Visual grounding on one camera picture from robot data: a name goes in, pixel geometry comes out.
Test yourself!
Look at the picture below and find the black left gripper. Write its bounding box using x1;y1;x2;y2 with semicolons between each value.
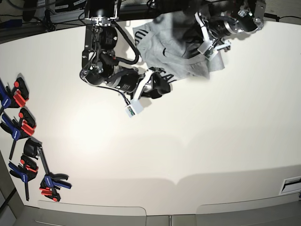
185;10;232;56

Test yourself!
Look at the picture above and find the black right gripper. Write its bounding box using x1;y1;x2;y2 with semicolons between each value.
117;68;171;99

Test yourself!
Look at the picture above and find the grey T-shirt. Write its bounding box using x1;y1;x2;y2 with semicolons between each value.
133;11;224;82

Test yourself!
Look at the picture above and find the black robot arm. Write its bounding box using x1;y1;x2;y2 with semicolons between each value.
79;0;171;105
192;0;266;61

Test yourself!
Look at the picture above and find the blue red bar clamp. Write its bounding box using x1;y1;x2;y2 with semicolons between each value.
0;77;29;114
0;107;36;160
8;154;39;201
24;138;72;202

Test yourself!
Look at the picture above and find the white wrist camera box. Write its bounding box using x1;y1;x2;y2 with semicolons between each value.
125;100;143;118
198;42;218;61

